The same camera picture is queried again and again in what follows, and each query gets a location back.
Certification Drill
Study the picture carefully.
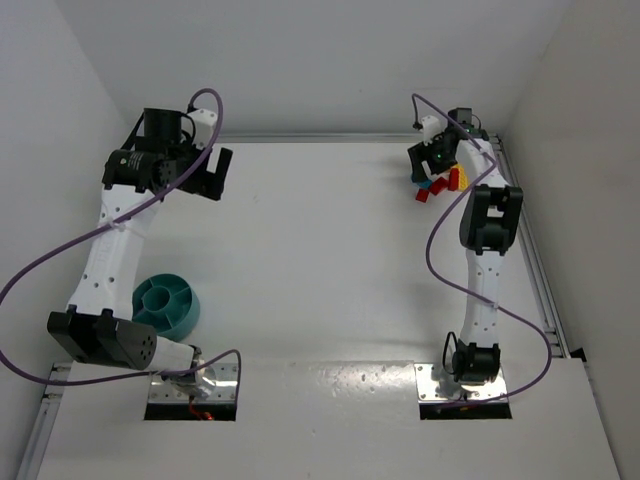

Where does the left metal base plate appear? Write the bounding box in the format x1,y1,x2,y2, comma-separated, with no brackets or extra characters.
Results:
148,363,239,405

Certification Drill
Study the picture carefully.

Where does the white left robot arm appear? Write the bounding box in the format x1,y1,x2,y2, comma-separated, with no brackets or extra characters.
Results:
47,106,232,396

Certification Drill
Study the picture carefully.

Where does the blue lego brick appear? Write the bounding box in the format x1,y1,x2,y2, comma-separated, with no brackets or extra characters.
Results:
410,174,433,189

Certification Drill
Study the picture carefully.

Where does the red square lego brick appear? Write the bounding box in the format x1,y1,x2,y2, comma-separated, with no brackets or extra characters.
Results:
416,189,431,203

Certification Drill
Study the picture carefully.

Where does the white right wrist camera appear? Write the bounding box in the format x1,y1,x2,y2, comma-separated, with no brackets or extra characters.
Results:
420,115,443,145

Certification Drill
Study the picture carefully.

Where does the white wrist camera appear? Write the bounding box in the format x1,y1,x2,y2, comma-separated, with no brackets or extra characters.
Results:
188,109,218,150
420,115,443,145

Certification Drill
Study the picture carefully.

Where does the teal divided round container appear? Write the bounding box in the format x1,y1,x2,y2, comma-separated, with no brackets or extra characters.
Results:
132,273,200,342

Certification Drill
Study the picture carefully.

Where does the red small lego brick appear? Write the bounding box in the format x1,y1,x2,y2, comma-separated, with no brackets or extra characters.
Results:
428,178,449,196

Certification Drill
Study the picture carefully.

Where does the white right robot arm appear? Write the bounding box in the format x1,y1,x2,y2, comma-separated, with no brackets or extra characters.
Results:
408,108,524,384

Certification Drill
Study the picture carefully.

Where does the red long lego brick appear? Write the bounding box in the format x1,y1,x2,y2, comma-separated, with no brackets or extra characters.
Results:
448,168,460,191

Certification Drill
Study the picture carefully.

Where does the yellow long lego brick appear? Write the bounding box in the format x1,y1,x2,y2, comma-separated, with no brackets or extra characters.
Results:
457,165,470,191

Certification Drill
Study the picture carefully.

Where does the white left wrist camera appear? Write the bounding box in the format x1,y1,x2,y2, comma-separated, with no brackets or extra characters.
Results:
188,109,218,150

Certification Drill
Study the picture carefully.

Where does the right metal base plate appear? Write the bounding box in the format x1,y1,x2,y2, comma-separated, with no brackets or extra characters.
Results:
414,363,507,404

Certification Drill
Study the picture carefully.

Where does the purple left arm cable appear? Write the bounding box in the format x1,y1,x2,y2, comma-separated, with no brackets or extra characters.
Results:
0,88,242,386

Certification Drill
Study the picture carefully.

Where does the metal base plate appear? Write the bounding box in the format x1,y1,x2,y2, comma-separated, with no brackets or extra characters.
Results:
148,363,239,405
414,363,507,404

